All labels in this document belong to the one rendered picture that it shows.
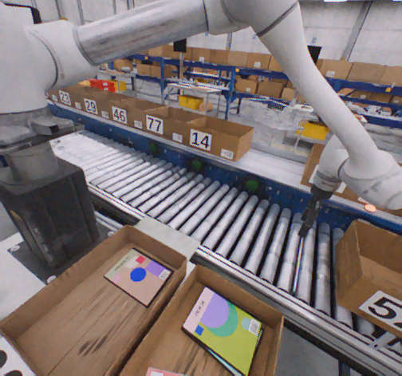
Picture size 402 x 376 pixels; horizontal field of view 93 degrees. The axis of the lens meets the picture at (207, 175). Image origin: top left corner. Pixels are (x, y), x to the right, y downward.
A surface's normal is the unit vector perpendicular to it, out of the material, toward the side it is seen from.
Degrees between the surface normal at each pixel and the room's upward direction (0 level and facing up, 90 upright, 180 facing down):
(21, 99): 96
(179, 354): 1
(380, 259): 89
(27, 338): 0
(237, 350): 0
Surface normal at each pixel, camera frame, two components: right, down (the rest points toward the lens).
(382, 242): -0.50, 0.40
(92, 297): 0.09, -0.86
